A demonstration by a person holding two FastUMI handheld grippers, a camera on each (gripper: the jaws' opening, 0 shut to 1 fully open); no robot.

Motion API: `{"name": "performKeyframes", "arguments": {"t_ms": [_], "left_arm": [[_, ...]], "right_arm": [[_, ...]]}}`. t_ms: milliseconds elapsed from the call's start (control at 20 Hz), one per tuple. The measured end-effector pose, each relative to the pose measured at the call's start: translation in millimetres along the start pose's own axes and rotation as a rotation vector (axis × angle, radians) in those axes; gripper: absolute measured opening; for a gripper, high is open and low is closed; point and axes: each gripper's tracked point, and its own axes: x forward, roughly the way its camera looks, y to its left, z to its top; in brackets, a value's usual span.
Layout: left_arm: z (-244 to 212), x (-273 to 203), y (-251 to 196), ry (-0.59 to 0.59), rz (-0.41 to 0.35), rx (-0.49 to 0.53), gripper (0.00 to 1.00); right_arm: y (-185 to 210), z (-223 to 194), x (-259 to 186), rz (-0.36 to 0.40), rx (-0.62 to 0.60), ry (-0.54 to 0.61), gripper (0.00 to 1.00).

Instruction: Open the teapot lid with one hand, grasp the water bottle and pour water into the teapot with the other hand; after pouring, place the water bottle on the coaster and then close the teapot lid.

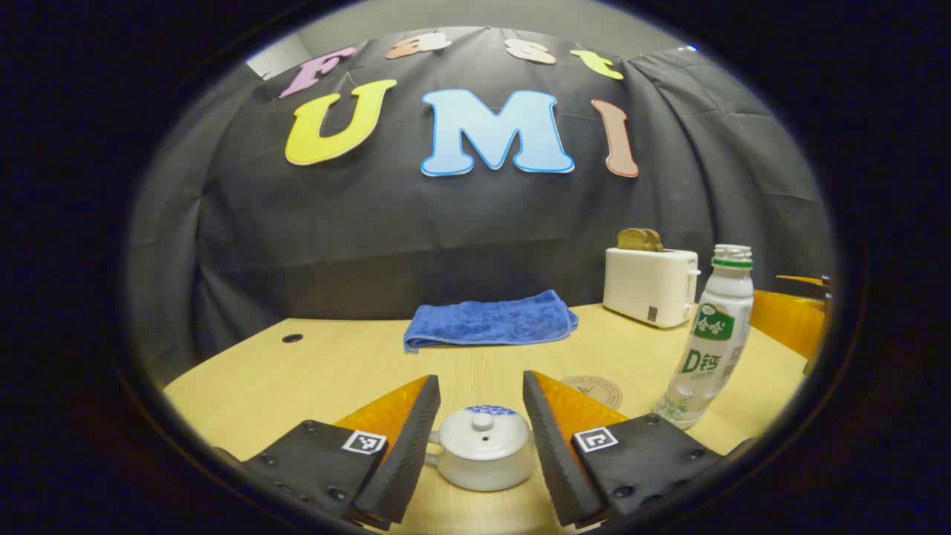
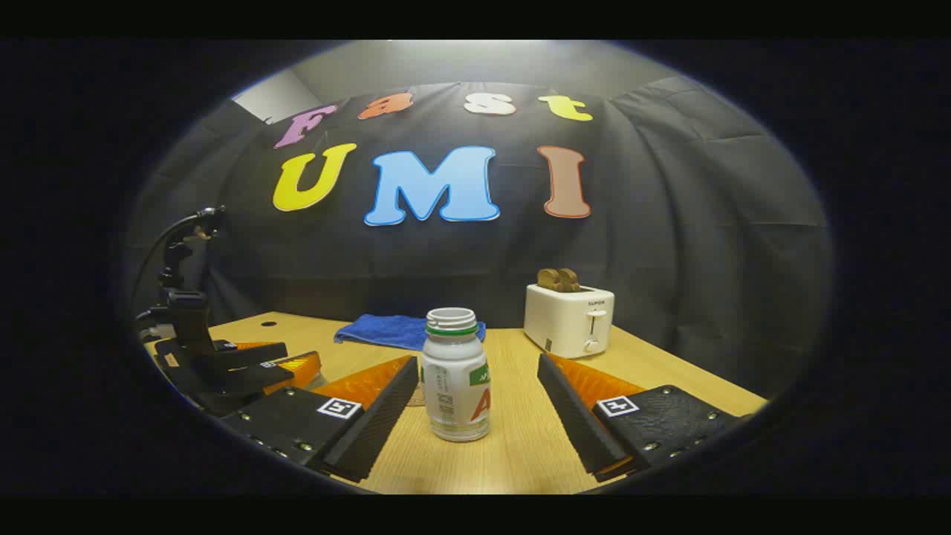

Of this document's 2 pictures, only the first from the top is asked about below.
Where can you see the white teacup lid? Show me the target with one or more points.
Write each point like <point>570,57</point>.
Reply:
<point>483,435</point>

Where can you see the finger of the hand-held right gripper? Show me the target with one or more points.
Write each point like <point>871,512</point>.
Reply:
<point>791,319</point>
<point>806,280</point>

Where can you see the white ceramic teacup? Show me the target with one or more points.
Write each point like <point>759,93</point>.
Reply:
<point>483,469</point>

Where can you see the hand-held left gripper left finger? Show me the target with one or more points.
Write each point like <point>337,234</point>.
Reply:
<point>410,438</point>

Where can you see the white plastic water bottle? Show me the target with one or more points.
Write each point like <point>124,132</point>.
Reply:
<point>709,334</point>

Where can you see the round cork coaster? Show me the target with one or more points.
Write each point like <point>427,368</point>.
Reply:
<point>594,388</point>

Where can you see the white toaster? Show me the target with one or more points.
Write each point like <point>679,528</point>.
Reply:
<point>646,286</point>

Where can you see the brown bread slice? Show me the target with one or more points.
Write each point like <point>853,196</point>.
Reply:
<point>639,239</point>

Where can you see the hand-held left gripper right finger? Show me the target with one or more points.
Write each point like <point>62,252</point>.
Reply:
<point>548,438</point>

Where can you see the blue folded towel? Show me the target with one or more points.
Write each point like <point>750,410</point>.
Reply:
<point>490,321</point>

